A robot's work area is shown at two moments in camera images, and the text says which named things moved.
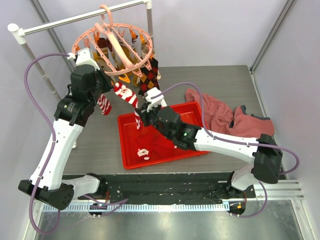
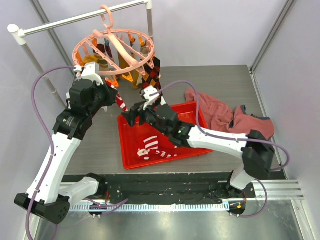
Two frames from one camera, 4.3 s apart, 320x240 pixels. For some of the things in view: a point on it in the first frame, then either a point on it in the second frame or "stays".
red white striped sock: x=104 y=105 -> x=118 y=99
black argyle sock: x=149 y=78 stays
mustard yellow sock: x=133 y=59 -> x=124 y=63
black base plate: x=171 y=189 stays
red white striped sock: x=124 y=92 -> x=155 y=147
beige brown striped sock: x=103 y=45 -> x=103 y=63
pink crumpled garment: x=238 y=123 stays
